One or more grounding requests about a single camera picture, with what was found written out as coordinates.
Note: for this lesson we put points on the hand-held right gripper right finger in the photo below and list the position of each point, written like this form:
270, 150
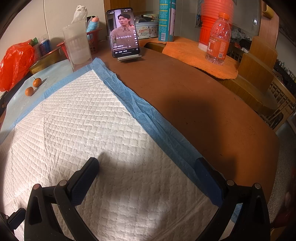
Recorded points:
209, 183

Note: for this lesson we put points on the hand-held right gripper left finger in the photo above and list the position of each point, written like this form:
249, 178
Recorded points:
79, 190

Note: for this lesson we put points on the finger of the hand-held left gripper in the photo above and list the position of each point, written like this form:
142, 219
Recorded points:
17, 217

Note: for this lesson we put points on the white quilted pad blue border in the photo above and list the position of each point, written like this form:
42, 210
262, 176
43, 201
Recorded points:
81, 120

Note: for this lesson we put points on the round wooden stool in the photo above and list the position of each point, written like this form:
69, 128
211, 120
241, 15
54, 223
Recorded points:
252, 97

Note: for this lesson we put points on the wooden lattice chair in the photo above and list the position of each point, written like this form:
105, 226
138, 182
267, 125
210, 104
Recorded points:
281, 104

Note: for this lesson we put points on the kumquat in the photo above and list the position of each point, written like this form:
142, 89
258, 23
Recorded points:
37, 81
29, 91

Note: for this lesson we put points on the brass bowl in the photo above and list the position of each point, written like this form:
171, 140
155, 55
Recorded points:
46, 62

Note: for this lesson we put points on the orange towel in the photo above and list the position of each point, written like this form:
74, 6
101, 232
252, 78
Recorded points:
185, 53

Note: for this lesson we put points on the clear bottle orange cap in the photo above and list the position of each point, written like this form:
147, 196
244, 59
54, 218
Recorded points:
218, 44

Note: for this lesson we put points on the clear phone stand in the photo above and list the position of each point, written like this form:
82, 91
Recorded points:
129, 59

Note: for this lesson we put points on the orange plastic bag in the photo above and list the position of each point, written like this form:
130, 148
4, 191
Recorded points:
16, 62

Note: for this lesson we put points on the clear plastic container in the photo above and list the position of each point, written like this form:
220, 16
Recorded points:
76, 46

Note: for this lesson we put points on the blue printed can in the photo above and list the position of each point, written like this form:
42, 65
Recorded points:
45, 47

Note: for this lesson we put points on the green capped can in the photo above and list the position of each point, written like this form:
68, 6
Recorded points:
35, 47

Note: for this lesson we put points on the stack of orange cups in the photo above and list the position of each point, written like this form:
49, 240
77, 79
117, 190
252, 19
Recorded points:
208, 23

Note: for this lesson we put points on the black smartphone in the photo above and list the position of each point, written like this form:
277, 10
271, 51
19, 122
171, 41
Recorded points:
122, 32

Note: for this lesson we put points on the white cookie tin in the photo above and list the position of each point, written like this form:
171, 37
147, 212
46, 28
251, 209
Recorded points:
148, 31

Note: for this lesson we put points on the teal canister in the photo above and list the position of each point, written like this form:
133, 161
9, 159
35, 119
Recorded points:
164, 20

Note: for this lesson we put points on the white plastic bag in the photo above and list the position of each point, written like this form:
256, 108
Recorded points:
79, 14

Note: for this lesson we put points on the yellow mug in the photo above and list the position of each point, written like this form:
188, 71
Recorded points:
269, 11

